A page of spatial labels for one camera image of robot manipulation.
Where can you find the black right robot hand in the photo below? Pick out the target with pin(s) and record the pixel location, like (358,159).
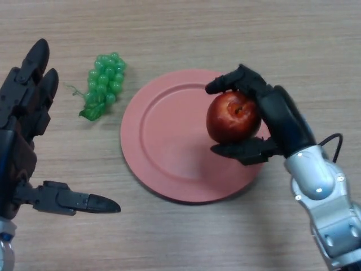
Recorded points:
(285,121)

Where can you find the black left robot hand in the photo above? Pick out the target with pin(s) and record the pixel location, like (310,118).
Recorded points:
(17,127)

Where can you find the red apple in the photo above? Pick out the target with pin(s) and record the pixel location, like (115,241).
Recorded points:
(231,121)

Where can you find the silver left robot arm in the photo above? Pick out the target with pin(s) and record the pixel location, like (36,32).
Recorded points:
(5,248)

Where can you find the pink round plate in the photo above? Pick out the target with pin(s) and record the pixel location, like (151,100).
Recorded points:
(169,135)

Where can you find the green plastic grape bunch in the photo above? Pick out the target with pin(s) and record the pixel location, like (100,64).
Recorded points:
(105,82)

